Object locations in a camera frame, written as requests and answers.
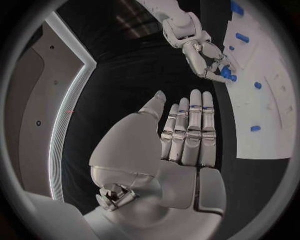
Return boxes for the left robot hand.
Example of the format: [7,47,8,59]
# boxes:
[83,89,227,240]

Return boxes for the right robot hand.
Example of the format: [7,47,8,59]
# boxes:
[181,39,239,84]

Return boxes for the blue gear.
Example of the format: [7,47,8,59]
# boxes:
[220,65,239,83]

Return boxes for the white task board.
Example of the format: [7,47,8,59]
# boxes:
[221,0,295,160]

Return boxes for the thin long blue cylinder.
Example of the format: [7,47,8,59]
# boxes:
[235,32,251,44]

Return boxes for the thick blue cylinder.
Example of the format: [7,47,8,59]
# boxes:
[230,0,245,18]

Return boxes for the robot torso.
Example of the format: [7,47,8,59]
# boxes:
[4,11,98,202]

